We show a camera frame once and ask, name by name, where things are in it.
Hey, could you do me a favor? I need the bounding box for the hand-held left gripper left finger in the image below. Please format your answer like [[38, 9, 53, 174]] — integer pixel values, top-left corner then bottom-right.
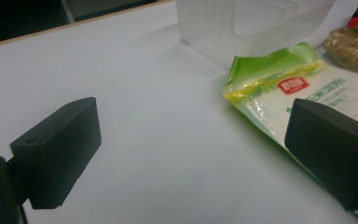
[[8, 96, 103, 210]]

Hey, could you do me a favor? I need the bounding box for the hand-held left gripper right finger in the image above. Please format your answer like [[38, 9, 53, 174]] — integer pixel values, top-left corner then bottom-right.
[[283, 98, 358, 213]]

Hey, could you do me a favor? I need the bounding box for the green and white food packet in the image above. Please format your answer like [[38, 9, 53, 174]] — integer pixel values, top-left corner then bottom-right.
[[223, 41, 358, 224]]

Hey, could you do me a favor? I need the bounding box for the brown and gold food packet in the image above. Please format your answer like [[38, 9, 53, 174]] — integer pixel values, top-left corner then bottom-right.
[[323, 26, 358, 79]]

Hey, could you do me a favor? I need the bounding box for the clear plastic container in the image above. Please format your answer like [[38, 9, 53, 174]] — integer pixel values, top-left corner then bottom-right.
[[175, 0, 337, 69]]

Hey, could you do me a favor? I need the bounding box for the white table sheet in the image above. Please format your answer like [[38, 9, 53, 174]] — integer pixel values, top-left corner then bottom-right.
[[0, 0, 358, 224]]

